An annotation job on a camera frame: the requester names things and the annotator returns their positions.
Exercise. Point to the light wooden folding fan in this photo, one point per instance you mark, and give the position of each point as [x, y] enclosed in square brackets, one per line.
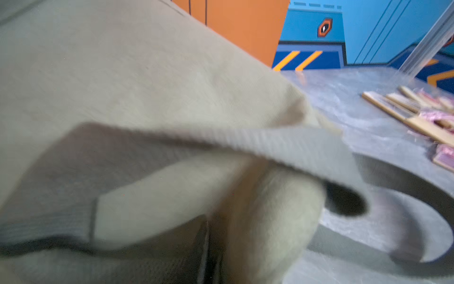
[413, 121]

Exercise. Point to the olive green tote bag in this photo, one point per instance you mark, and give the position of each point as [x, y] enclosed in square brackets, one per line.
[139, 147]

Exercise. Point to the pink patterned folding fan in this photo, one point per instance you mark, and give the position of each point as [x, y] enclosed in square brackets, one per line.
[444, 157]

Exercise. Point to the right aluminium frame post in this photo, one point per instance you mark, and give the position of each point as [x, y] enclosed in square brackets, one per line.
[433, 41]

